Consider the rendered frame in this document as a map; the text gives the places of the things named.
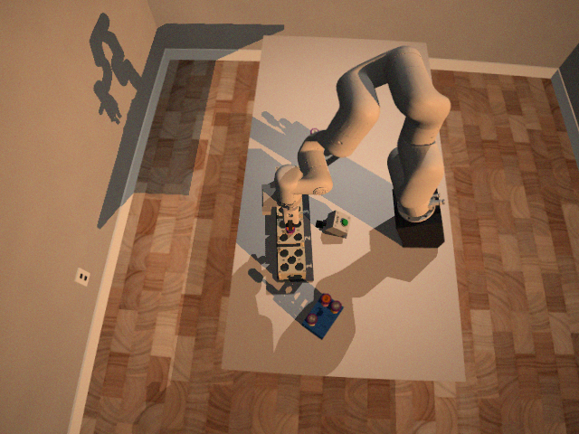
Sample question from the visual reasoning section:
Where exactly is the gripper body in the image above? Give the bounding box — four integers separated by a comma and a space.
281, 204, 299, 224

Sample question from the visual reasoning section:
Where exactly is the blue tube rack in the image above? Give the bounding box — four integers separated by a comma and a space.
302, 296, 343, 340

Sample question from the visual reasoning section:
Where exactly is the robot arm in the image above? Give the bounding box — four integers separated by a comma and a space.
261, 46, 451, 222

